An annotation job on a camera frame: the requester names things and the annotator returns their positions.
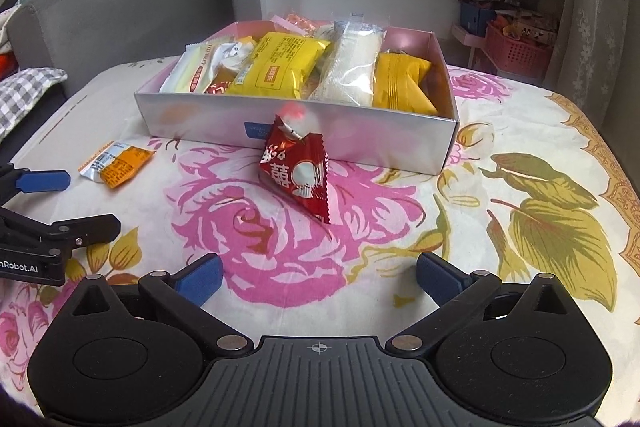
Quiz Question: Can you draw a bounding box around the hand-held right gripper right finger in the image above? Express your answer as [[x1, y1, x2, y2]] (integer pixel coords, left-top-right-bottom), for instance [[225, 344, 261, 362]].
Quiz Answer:
[[384, 252, 583, 353]]

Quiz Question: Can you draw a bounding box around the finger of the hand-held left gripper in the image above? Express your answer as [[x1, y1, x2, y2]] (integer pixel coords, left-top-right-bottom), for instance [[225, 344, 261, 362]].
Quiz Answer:
[[0, 164, 71, 206], [0, 207, 122, 252]]

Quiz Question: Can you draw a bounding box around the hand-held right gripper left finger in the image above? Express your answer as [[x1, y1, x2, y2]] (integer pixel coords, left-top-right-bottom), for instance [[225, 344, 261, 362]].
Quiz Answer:
[[50, 252, 252, 353]]

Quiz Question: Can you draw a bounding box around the orange white snack packet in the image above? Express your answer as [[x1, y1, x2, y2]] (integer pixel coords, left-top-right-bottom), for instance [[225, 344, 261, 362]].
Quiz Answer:
[[77, 142, 157, 190]]

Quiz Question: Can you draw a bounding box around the red snack packet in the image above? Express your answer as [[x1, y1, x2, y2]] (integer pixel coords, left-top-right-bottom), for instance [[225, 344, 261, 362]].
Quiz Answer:
[[258, 104, 332, 225]]

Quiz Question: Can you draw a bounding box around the pink silver cardboard box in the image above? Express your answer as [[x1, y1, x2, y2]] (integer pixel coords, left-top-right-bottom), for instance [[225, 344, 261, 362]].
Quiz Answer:
[[134, 21, 460, 175]]

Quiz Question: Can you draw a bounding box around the cream green snack packet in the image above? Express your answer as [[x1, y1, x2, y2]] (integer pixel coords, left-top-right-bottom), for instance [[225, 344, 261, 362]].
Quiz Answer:
[[160, 43, 236, 94]]

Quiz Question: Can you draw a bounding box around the white yellow snack packet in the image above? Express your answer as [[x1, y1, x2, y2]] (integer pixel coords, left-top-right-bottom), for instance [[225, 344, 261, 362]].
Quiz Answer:
[[215, 37, 258, 82]]

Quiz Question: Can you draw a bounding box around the clear white snack packet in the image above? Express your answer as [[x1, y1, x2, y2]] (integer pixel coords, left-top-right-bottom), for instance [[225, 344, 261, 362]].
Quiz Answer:
[[307, 19, 386, 108]]

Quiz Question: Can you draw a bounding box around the pink snack bar packet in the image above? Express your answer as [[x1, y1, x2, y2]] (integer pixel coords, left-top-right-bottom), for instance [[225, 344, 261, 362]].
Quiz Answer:
[[272, 12, 321, 35]]

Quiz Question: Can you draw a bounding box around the checked grey white cushion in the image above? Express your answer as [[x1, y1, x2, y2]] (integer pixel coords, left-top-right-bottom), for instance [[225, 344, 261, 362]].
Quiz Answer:
[[0, 67, 68, 142]]

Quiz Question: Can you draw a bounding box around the pink stool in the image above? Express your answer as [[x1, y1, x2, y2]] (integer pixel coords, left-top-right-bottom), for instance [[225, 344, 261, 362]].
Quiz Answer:
[[452, 24, 493, 70]]

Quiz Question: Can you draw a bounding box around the large pink basket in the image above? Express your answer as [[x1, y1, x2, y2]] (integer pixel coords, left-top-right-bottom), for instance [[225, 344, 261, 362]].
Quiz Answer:
[[485, 22, 553, 78]]

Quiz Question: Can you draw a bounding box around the blue basket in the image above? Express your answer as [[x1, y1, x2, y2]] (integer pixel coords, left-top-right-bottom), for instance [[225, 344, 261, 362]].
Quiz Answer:
[[460, 0, 496, 38]]

